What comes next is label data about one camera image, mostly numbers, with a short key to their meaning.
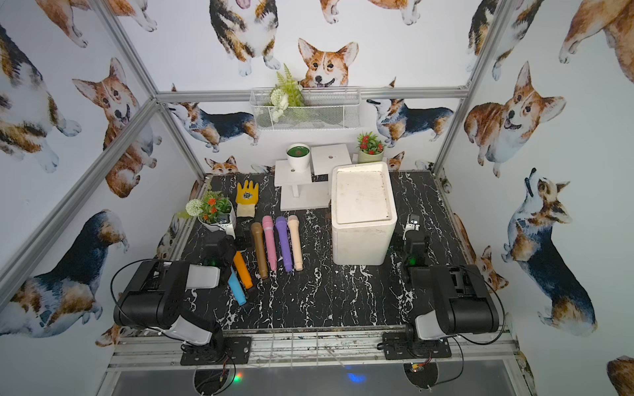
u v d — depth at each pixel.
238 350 0.76
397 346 0.73
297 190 1.08
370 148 0.95
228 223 0.82
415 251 0.71
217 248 0.72
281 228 0.99
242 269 0.89
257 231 0.98
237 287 0.84
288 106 0.82
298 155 0.96
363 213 0.78
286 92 0.81
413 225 0.81
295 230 0.98
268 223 1.00
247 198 1.10
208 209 0.87
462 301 0.45
